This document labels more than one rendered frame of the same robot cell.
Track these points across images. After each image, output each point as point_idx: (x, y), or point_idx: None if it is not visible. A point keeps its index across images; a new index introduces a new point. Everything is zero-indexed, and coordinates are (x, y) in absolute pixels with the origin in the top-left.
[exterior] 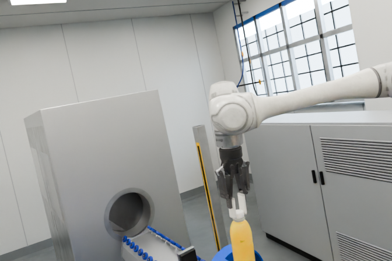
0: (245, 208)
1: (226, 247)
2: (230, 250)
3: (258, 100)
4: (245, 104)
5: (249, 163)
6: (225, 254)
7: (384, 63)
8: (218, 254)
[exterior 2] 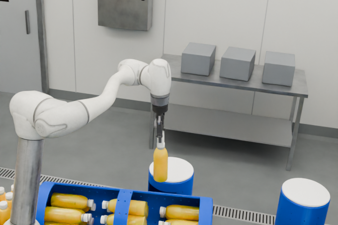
0: (157, 143)
1: (208, 202)
2: (202, 201)
3: (119, 69)
4: (118, 65)
5: (156, 122)
6: (202, 198)
7: (68, 103)
8: (208, 198)
